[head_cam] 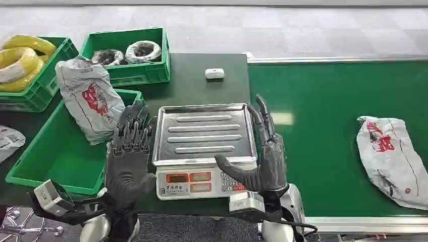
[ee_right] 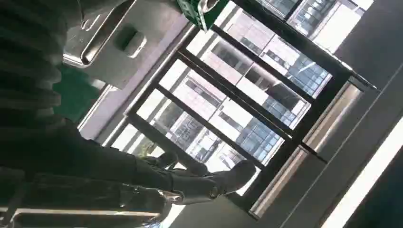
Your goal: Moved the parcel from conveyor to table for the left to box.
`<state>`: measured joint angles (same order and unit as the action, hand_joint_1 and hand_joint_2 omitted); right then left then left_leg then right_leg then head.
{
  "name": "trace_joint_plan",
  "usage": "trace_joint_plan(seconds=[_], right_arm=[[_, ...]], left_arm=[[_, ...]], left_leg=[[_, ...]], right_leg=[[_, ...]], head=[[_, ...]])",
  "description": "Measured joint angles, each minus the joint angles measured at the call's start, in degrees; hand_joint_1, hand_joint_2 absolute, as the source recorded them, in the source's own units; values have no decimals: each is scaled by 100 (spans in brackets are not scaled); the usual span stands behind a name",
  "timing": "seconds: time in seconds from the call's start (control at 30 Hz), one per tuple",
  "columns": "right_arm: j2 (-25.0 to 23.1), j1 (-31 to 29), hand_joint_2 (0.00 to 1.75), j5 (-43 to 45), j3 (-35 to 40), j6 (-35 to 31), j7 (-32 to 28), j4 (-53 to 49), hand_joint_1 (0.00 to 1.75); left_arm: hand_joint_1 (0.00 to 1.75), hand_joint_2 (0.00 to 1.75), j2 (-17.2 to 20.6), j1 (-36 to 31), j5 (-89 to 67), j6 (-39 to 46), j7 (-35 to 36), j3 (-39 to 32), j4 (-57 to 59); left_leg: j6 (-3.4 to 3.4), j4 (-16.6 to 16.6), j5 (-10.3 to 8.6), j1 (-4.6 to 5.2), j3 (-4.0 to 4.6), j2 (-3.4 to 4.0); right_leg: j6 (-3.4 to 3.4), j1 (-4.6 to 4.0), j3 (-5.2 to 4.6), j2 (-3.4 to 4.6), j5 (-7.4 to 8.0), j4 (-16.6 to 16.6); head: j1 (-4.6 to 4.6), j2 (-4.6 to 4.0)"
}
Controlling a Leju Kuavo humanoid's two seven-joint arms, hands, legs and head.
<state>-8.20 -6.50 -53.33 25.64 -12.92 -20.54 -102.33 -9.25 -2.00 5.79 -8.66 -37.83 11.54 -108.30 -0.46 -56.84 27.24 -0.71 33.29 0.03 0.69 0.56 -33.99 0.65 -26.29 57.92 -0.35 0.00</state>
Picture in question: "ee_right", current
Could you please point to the ribbed grey right arm sleeve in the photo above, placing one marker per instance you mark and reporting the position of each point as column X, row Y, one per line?
column 25, row 56

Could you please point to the green plastic crate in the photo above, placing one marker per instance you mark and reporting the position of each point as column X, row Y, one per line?
column 201, row 12

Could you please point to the white ceiling light strip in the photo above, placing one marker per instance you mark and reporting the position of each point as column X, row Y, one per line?
column 362, row 185

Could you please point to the steel tray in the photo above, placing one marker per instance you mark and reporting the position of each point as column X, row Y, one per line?
column 157, row 28

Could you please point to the black window frame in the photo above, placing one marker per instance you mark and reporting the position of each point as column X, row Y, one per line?
column 233, row 91

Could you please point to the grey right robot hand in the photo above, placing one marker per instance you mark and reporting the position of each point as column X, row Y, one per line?
column 78, row 176

